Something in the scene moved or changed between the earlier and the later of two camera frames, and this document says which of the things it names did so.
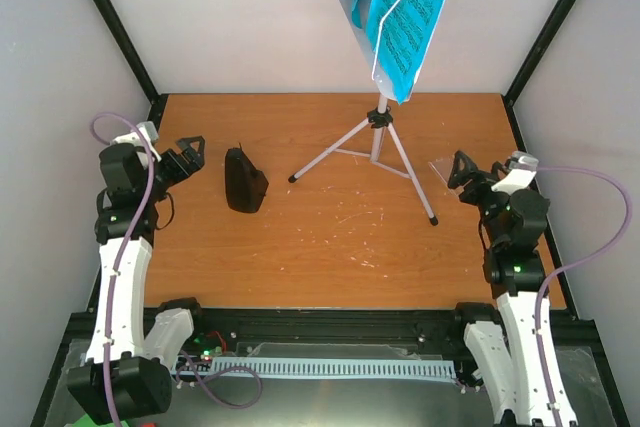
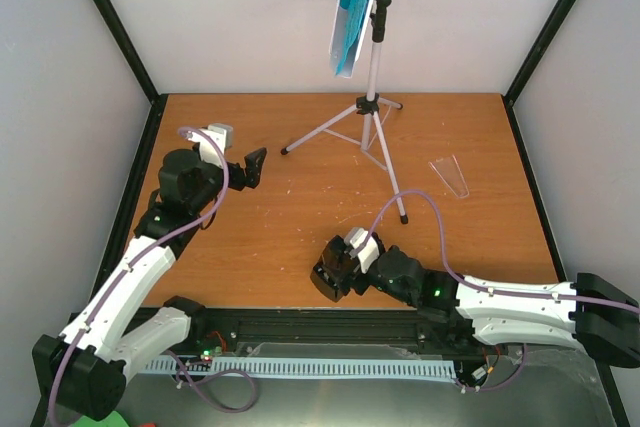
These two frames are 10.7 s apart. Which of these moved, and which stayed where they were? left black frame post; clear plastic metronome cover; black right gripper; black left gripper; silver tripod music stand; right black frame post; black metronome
Moved: silver tripod music stand; black left gripper; black metronome; black right gripper
Stayed: clear plastic metronome cover; right black frame post; left black frame post
